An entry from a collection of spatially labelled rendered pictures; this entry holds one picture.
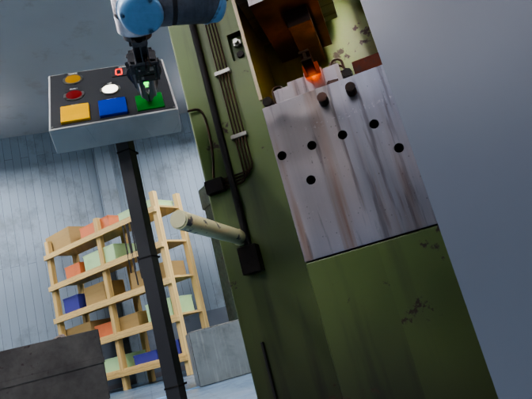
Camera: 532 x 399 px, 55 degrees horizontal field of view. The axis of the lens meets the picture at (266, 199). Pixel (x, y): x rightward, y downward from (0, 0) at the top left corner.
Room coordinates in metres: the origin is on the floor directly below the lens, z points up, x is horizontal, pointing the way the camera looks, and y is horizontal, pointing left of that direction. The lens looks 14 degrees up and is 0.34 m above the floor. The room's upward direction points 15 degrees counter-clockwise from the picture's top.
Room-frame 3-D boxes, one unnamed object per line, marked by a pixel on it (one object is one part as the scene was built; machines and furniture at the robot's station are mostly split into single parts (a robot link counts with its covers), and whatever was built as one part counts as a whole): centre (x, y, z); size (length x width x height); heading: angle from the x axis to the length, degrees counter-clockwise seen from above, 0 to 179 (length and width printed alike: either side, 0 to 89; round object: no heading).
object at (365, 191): (1.57, -0.30, 0.69); 0.56 x 0.38 x 0.45; 167
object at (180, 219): (1.36, 0.16, 0.62); 0.44 x 0.05 x 0.05; 167
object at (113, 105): (1.29, 0.34, 1.01); 0.07 x 0.05 x 0.07; 102
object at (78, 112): (1.27, 0.44, 1.01); 0.07 x 0.05 x 0.07; 102
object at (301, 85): (1.57, -0.25, 0.96); 0.42 x 0.20 x 0.09; 167
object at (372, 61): (1.39, -0.39, 0.95); 0.12 x 0.09 x 0.07; 167
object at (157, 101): (1.31, 0.24, 1.00); 0.07 x 0.05 x 0.07; 102
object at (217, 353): (5.11, 0.58, 0.48); 1.00 x 0.82 x 0.96; 105
